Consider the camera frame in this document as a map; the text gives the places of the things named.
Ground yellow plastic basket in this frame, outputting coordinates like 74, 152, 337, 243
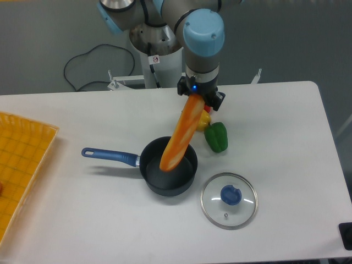
1, 112, 59, 244

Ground black device at edge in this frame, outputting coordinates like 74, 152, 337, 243
338, 222, 352, 251

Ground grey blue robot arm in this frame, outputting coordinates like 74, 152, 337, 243
97, 1, 241, 111

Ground black floor cable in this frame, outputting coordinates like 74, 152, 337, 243
63, 43, 136, 92

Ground glass lid blue knob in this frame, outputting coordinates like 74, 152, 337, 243
200, 172, 259, 230

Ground black pot blue handle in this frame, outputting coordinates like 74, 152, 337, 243
81, 136, 197, 196

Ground long orange bread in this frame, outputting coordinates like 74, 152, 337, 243
159, 94, 205, 172

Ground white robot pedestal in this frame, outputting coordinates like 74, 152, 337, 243
107, 23, 185, 91

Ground green bell pepper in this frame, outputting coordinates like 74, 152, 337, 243
204, 122, 228, 153

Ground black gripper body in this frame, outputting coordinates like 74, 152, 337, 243
177, 76, 226, 111

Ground red bell pepper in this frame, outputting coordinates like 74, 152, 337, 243
204, 105, 211, 113

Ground yellow bell pepper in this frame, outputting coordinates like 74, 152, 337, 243
196, 110, 211, 131

